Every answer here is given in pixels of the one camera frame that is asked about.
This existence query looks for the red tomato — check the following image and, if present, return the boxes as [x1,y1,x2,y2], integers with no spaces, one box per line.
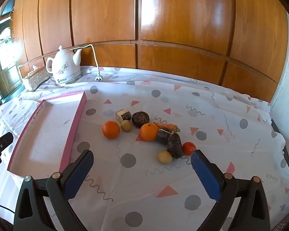
[182,142,197,156]

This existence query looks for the round dark root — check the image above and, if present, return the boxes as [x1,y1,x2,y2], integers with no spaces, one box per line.
[131,112,150,128]

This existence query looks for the white patterned tablecloth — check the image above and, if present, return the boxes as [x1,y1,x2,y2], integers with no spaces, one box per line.
[0,66,289,231]

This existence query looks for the short dark-skinned root piece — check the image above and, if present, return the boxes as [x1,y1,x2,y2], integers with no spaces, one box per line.
[116,109,132,123]

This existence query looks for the white floral electric kettle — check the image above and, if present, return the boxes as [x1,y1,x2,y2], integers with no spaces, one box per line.
[46,45,83,87]

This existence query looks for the orange with stem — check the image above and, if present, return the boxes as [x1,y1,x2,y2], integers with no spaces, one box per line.
[140,123,159,142]

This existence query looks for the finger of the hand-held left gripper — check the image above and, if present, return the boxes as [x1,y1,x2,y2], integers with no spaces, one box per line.
[0,132,14,152]

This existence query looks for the orange without stem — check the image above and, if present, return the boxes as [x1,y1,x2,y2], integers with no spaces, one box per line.
[102,121,120,139]

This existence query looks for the wooden door with glass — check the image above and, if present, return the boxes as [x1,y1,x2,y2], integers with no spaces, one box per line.
[0,19,23,101]

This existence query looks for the large potato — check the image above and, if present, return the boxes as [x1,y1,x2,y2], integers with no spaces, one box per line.
[158,151,173,165]

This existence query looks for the thin gripper cable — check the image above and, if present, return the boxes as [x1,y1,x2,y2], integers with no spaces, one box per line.
[0,204,16,214]

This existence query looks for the orange carrot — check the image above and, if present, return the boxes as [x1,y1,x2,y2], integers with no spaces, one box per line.
[154,122,180,133]

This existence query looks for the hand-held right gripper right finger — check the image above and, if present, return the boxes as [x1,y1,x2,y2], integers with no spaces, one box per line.
[191,149,271,231]

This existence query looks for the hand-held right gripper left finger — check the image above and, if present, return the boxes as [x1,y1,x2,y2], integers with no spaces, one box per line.
[13,149,95,231]

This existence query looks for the gold embossed tissue box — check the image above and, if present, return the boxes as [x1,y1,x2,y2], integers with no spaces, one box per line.
[22,65,50,92]

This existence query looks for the long dark lumpy root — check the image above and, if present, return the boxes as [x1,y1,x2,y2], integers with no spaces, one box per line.
[166,133,183,159]

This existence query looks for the pink shallow tray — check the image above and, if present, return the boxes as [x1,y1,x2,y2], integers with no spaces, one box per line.
[7,91,87,178]

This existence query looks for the white kettle power cord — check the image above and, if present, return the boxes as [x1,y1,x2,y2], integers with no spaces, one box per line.
[70,44,104,82]

